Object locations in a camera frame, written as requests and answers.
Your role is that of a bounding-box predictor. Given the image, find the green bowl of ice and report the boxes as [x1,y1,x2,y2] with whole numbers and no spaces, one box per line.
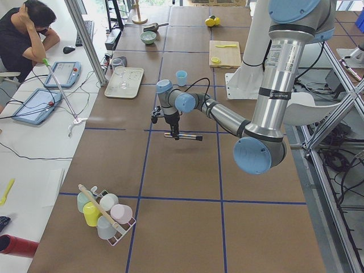
[140,31,157,45]

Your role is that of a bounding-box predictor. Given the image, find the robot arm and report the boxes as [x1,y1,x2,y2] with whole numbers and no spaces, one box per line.
[151,1,336,175]

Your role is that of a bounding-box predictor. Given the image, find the yellow plastic knife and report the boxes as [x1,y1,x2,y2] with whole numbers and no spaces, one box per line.
[215,44,237,48]

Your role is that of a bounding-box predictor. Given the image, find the yellow utensil on desk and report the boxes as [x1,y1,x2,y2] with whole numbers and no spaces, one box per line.
[0,178,15,206]

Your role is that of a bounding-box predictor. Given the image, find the blue teach pendant near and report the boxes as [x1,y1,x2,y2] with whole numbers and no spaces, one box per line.
[12,88,63,125]

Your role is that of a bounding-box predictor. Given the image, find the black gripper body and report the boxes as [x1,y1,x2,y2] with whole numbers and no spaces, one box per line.
[151,105,180,128]

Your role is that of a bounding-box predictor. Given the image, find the seated person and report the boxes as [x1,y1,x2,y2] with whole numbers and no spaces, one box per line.
[1,1,60,82]

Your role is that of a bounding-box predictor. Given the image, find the lemon slice on board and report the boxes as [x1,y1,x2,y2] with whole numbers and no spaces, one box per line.
[211,57,221,64]

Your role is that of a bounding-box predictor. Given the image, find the grey-blue cup in rack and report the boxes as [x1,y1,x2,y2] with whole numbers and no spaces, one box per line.
[97,216,116,240]

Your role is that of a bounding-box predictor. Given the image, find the yellow lemons at edge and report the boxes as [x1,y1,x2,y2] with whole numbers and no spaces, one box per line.
[205,16,220,27]

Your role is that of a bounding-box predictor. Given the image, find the wooden cutting board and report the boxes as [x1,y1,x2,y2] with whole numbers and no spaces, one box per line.
[209,40,242,68]

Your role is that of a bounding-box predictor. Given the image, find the blue teach pendant far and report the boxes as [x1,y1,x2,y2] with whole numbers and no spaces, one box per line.
[48,61,81,89]

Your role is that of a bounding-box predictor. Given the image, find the pink cup in rack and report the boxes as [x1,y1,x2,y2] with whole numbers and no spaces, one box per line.
[110,204,133,224]

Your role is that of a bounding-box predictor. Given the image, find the yellow cup in rack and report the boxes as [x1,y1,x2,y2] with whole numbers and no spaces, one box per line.
[82,202,102,227]

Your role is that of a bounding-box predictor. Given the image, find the cream bear tray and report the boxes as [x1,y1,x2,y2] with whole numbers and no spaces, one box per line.
[105,66,144,99]

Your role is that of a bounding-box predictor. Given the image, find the light blue cup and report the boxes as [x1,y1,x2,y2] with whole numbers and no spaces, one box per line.
[175,70,188,86]

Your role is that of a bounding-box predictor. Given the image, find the blue teach pendant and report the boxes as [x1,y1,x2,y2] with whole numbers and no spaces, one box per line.
[48,61,81,89]
[12,88,63,125]

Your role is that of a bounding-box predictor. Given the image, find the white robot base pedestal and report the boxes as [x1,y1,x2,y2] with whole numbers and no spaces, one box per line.
[225,0,271,100]

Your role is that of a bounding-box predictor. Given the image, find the white cup in rack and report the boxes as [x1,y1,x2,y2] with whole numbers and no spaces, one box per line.
[100,193,119,212]

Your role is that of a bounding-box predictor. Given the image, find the steel muddler black tip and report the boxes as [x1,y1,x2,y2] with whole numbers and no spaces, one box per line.
[164,133,203,141]

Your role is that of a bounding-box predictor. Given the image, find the wooden rack handle rod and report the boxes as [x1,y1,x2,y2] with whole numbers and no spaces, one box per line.
[78,184,121,230]

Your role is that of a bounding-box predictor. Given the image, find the black keyboard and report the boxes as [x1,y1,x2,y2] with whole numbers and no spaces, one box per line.
[75,20,95,48]

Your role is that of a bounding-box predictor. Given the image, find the clear glass on tray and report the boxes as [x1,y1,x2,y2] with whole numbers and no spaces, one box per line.
[119,81,129,89]

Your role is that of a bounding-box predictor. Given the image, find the white chair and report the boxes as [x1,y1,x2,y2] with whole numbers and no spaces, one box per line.
[283,92,341,126]

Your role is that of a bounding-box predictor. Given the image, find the black computer mouse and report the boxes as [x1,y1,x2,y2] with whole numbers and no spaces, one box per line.
[63,46,76,54]

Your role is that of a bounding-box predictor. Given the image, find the white wire cup rack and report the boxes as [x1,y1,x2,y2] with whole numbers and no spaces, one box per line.
[90,186,136,246]

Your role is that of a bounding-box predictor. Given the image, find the wooden stand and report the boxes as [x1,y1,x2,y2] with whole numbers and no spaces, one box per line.
[131,0,148,24]

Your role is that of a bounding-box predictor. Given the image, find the metal ice scoop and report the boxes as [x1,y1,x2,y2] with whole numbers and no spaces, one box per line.
[143,22,169,32]

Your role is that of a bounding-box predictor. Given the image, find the green cup in rack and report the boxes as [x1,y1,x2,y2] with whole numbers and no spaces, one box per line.
[77,192,90,213]

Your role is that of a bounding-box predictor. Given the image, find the red cylinder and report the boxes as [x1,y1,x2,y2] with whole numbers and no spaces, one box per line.
[1,234,39,258]

